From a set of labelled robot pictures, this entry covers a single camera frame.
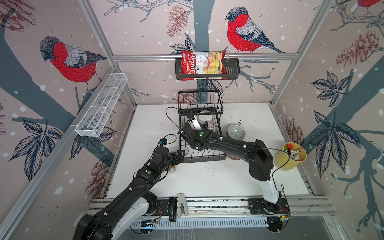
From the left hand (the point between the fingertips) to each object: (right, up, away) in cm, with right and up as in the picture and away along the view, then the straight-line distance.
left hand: (179, 153), depth 81 cm
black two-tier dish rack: (+7, +32, +45) cm, 56 cm away
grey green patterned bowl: (+36, +10, +17) cm, 41 cm away
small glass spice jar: (-4, -10, +3) cm, 11 cm away
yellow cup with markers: (+66, 0, -1) cm, 66 cm away
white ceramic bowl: (+14, +19, +22) cm, 32 cm away
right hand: (+12, +12, +5) cm, 18 cm away
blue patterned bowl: (+19, +14, +13) cm, 27 cm away
